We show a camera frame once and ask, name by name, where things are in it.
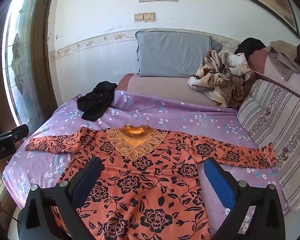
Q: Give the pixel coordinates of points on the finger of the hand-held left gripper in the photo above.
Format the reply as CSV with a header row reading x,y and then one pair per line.
x,y
18,132

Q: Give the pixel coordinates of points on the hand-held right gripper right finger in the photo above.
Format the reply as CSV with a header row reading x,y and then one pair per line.
x,y
220,182

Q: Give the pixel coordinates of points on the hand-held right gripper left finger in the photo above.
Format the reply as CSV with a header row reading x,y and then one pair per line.
x,y
87,180

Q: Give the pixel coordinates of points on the orange black floral shirt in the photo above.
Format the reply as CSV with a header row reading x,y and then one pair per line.
x,y
145,180

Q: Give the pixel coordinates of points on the stained glass window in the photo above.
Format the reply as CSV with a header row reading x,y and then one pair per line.
x,y
20,62

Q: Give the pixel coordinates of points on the purple floral bedsheet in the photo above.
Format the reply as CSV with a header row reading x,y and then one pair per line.
x,y
177,115

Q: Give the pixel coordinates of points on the black crumpled cloth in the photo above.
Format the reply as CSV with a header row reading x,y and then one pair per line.
x,y
97,100

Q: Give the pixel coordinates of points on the striped floral cushion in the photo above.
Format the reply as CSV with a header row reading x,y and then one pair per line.
x,y
277,120

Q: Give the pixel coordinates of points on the stained glass door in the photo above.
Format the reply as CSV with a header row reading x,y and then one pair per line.
x,y
43,42

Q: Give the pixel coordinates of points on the beige brown floral blanket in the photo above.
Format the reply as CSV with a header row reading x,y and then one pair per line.
x,y
222,77

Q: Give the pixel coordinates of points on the brown pink mattress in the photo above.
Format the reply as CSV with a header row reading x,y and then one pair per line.
x,y
160,87

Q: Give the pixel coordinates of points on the grey pillow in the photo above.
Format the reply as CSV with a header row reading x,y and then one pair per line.
x,y
172,55

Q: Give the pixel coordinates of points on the black garment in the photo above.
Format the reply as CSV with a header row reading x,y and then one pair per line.
x,y
250,45

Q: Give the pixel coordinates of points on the beige towel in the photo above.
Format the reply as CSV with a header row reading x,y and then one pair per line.
x,y
285,57

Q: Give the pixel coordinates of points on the beige wall switch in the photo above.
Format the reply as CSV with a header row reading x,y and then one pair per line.
x,y
149,16
139,17

